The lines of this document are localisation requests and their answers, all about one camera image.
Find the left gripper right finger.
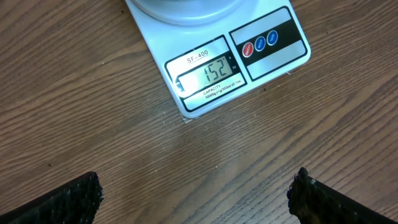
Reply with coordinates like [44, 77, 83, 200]
[287, 167, 397, 224]

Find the white digital kitchen scale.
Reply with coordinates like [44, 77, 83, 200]
[127, 0, 311, 119]

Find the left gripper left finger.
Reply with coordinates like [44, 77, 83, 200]
[1, 171, 103, 224]

